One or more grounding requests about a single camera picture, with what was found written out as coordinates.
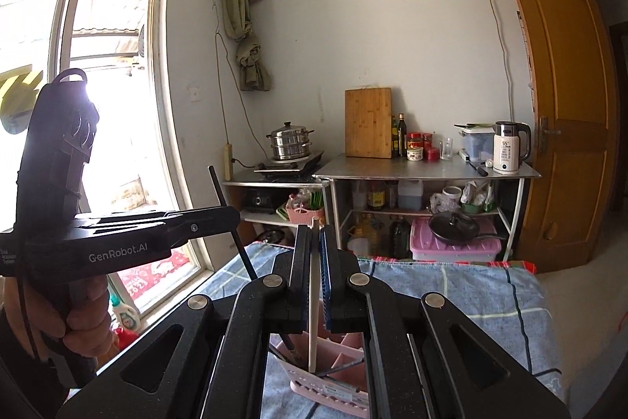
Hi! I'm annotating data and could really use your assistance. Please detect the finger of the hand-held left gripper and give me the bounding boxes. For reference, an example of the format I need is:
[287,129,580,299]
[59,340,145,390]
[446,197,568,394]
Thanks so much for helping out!
[159,205,241,251]
[77,210,184,232]

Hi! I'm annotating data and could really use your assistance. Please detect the black induction cooker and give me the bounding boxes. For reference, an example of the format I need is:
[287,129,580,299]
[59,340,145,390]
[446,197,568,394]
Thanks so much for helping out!
[254,150,325,179]

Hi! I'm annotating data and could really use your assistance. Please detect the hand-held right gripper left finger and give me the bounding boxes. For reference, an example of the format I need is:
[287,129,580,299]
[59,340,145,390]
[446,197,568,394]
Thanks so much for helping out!
[56,225,315,419]

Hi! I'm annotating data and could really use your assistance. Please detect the black handle knife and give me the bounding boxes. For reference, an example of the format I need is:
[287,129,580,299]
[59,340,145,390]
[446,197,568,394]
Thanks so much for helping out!
[464,155,489,177]

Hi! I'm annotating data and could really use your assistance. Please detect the white electric kettle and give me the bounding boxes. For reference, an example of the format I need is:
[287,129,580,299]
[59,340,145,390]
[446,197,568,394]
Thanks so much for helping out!
[492,121,533,176]

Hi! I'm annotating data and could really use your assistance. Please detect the blue plaid cloth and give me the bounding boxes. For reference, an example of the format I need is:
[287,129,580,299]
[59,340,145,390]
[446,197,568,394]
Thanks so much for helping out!
[196,242,566,419]

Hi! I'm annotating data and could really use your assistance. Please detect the person's left hand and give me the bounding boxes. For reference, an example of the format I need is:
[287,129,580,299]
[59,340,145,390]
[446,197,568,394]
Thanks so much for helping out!
[28,274,117,359]

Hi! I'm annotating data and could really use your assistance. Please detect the metal door handle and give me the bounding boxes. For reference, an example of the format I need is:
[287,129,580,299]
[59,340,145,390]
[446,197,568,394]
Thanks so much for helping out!
[539,117,562,156]

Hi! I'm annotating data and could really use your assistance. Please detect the large dark bottle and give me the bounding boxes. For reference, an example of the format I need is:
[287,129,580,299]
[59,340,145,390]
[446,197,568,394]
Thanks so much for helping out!
[389,215,412,259]

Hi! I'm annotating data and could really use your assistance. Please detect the wooden door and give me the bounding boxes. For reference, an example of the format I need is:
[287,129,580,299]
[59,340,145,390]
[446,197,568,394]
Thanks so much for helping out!
[497,0,622,275]

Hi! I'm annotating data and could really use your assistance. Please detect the blue tinted plastic jug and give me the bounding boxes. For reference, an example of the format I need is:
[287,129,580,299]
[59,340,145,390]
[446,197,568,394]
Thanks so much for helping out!
[397,178,425,210]

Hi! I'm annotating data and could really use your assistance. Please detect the black kitchen appliance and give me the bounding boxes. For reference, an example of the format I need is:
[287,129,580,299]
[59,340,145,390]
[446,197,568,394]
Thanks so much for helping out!
[243,188,276,212]

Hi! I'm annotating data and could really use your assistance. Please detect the beige tied curtain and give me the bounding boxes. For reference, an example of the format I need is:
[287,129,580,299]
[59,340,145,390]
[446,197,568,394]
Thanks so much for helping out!
[221,0,272,92]

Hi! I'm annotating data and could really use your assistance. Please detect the water filter pitcher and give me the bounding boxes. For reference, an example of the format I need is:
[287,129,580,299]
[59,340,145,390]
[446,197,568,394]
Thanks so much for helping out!
[454,123,495,163]

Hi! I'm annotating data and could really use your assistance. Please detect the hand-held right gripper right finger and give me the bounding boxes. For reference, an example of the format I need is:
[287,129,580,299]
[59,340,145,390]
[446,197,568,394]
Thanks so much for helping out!
[319,225,572,419]

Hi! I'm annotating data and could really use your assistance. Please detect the white detergent bottle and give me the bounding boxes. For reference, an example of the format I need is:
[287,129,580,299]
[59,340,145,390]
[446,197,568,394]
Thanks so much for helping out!
[109,293,142,332]

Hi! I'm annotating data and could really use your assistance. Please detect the black frying pan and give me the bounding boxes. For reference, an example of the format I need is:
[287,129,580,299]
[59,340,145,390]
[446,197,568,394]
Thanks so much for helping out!
[428,211,500,248]

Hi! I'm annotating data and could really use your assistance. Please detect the pink plastic utensil basket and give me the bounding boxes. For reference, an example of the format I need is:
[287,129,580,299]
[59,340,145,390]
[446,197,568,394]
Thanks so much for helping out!
[267,296,371,419]

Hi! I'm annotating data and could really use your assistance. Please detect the red floor mat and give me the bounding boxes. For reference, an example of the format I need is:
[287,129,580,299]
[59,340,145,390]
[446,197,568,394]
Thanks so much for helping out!
[118,249,208,303]

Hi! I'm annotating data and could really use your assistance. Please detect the steel steamer pot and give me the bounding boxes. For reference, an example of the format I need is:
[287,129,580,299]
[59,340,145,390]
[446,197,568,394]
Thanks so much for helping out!
[266,121,315,161]

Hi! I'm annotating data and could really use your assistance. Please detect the wall cable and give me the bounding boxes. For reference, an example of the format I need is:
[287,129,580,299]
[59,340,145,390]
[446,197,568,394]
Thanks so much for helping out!
[466,0,514,128]

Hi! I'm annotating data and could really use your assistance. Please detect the crumpled plastic bags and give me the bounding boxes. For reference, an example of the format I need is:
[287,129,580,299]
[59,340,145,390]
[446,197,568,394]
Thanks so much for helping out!
[431,180,497,214]

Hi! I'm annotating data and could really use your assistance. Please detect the pink storage box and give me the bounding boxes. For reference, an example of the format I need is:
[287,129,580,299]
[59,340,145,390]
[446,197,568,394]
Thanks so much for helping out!
[409,218,504,262]

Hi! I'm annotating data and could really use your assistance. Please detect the small pink shelf basket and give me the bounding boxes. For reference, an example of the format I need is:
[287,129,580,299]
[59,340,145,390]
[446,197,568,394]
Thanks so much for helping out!
[285,202,326,226]

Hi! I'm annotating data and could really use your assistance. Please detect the bamboo cutting board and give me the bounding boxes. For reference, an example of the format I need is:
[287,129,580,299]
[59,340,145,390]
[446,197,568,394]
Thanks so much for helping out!
[344,88,393,159]

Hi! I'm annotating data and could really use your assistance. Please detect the white frame window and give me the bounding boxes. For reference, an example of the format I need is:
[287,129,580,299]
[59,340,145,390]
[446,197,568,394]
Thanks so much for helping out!
[0,0,217,318]

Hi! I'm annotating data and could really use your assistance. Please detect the soy sauce bottle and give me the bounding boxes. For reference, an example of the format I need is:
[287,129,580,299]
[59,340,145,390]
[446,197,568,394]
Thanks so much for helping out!
[367,181,386,210]

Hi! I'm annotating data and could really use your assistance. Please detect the white low side table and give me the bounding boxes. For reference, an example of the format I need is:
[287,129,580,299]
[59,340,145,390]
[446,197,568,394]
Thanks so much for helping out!
[221,176,332,231]

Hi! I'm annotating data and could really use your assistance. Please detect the large yellow oil bottle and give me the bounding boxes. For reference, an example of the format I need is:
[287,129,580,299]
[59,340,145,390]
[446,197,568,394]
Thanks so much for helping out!
[347,213,389,259]

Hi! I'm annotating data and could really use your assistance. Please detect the steel kitchen table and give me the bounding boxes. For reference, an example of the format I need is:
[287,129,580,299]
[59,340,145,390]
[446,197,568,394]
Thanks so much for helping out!
[312,154,542,263]

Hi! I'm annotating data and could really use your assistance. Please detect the light wooden chopstick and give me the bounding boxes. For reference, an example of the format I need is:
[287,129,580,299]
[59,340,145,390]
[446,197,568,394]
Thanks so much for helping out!
[307,225,319,375]

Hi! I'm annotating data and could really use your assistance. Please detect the white plastic jug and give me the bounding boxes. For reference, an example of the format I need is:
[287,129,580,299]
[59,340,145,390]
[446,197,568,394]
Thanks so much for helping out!
[349,180,369,210]

